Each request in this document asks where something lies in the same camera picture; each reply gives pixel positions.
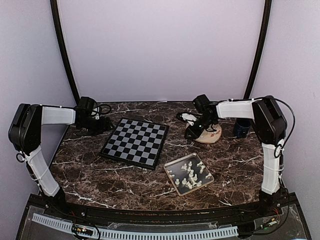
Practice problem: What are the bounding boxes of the black frame post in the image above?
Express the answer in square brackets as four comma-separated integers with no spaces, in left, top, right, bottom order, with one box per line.
[243,0,272,99]
[50,0,80,104]

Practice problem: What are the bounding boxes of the black front rail base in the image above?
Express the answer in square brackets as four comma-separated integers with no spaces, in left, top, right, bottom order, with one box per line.
[16,193,311,240]

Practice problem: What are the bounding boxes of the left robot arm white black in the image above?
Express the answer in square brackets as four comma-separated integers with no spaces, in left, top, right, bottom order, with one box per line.
[8,97,114,218]

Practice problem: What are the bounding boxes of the black grey chessboard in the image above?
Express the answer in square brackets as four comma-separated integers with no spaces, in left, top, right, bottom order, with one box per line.
[99,117,169,170]

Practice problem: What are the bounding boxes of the dark blue mug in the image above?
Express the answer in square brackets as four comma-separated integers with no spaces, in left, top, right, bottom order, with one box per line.
[233,118,251,139]

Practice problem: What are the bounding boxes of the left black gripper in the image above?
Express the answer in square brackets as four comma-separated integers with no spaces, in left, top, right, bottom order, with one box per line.
[79,116,115,137]

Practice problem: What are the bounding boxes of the grey slotted cable duct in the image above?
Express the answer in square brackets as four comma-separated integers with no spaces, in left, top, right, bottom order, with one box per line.
[31,213,239,240]

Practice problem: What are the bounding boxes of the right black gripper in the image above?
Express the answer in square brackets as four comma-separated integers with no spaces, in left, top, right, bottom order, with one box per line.
[185,115,216,140]

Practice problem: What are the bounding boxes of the right black frame post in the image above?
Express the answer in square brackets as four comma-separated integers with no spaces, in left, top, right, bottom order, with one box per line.
[243,0,272,99]

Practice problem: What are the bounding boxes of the left black frame post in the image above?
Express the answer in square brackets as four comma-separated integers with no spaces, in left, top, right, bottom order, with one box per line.
[50,0,80,104]

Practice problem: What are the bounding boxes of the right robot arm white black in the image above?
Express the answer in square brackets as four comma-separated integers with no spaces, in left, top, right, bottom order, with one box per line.
[177,94,288,196]

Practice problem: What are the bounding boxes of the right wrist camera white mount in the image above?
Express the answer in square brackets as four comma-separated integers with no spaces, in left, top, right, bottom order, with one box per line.
[176,112,198,126]

